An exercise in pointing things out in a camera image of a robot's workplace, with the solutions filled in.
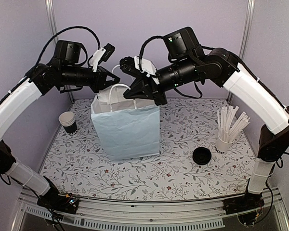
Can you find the aluminium frame post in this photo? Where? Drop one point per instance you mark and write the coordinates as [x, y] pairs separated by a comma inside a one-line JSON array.
[[247, 27], [53, 30]]

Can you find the stack of black lids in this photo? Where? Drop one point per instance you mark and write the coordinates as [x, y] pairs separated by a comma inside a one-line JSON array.
[[201, 156]]

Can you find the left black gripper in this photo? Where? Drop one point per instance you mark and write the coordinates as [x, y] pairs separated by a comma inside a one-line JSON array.
[[100, 83]]

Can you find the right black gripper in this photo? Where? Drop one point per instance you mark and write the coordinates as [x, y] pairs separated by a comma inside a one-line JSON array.
[[146, 89]]

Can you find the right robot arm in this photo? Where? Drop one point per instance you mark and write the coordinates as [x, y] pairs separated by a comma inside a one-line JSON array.
[[189, 63]]

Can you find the white paper bag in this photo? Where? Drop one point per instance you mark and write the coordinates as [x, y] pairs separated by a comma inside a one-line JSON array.
[[126, 128]]

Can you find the stack of black cups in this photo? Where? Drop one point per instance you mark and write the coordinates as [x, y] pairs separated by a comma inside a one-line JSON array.
[[67, 120]]

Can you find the floral table mat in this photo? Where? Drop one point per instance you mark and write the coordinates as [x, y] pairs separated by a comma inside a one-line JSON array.
[[78, 164]]

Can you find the left aluminium frame post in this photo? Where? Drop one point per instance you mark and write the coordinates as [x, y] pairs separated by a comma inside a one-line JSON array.
[[53, 30]]

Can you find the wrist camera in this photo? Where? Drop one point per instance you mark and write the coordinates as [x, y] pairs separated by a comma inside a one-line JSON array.
[[101, 55], [139, 70]]

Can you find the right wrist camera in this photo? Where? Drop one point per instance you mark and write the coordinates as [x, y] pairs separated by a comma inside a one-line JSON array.
[[139, 70]]

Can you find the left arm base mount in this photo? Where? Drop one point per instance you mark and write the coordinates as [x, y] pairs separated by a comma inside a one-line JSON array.
[[52, 200]]

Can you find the white cup holding straws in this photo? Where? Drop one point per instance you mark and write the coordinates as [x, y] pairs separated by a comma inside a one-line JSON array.
[[221, 147]]

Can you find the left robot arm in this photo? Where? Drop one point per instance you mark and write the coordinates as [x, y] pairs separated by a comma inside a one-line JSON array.
[[63, 69]]

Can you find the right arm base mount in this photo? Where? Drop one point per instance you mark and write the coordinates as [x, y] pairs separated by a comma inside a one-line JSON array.
[[247, 207]]

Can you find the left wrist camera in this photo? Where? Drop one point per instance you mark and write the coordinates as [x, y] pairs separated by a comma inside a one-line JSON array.
[[101, 55]]

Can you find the right aluminium frame post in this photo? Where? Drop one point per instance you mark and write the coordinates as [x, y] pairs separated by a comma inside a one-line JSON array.
[[247, 27]]

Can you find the front aluminium rail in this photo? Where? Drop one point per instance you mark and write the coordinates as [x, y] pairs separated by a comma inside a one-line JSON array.
[[113, 215]]

